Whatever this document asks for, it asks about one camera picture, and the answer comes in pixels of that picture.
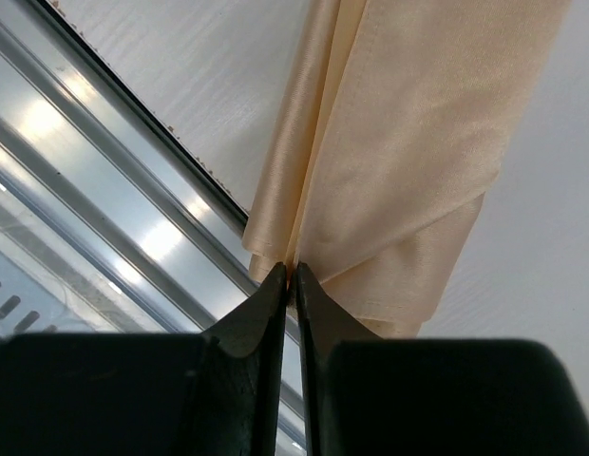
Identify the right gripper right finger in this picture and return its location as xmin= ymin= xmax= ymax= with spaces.
xmin=294 ymin=264 xmax=589 ymax=455

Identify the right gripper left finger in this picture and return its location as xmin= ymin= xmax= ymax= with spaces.
xmin=0 ymin=263 xmax=286 ymax=455

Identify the peach satin cloth napkin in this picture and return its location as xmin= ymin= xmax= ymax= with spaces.
xmin=242 ymin=1 xmax=570 ymax=338

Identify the slotted cable duct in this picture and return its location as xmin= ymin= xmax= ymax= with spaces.
xmin=0 ymin=252 xmax=117 ymax=337

